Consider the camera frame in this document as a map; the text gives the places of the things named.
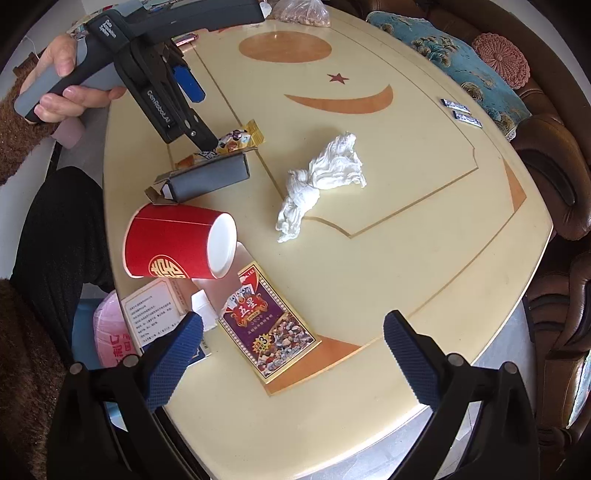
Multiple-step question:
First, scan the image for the purple playing card box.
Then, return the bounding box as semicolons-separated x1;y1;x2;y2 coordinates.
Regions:
219;261;322;384

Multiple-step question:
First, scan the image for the pink round cushion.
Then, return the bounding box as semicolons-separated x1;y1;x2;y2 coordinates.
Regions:
472;33;531;90

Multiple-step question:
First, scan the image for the person's left hand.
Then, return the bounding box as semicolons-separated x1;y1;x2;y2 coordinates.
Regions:
32;32;129;125

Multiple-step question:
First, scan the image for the brown leather armchair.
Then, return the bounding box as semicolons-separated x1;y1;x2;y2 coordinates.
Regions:
521;248;591;462

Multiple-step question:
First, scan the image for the pink lined trash bin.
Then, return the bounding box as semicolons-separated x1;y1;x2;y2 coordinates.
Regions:
93;291;136;368

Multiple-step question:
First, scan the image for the white blue pill box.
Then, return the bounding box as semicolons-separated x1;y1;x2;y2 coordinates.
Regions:
120;278;218;352

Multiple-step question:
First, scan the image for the black cigarette box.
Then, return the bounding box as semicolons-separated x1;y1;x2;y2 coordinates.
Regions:
144;151;249;205

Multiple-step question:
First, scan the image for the cream wooden coffee table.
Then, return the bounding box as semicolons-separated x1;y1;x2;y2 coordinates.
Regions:
102;4;554;480

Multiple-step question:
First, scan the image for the plastic bag of peanuts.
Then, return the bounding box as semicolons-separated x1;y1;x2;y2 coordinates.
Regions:
270;0;331;27

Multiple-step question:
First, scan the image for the brown leather long sofa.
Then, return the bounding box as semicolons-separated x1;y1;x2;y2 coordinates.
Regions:
322;0;591;241

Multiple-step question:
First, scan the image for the red paper cup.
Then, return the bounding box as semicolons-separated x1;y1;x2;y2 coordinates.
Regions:
122;204;238;279

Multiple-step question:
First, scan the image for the white tissue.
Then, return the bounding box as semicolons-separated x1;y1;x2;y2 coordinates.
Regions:
276;132;367;243

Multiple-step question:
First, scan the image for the yellow snack wrapper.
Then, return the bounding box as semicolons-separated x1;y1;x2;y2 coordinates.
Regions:
173;120;266;170

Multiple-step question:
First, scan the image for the blue floral sofa cover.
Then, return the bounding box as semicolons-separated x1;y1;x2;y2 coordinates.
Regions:
366;11;531;141

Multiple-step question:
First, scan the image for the person's black trouser leg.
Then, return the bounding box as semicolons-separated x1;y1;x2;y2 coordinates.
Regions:
10;167;114;366

